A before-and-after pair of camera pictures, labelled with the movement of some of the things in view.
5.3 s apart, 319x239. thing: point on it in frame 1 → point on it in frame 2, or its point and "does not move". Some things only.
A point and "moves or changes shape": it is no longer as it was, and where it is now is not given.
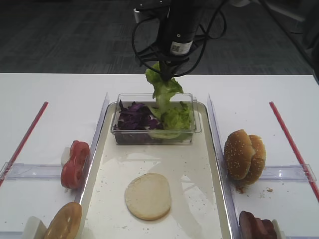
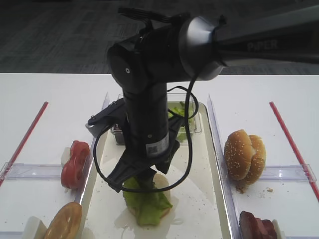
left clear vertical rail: x=105 y=105 does not move
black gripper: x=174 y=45 → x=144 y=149
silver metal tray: x=198 y=209 does not move
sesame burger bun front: x=238 y=151 does not move
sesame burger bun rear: x=258 y=161 does not move
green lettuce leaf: x=163 y=89 moves or changes shape
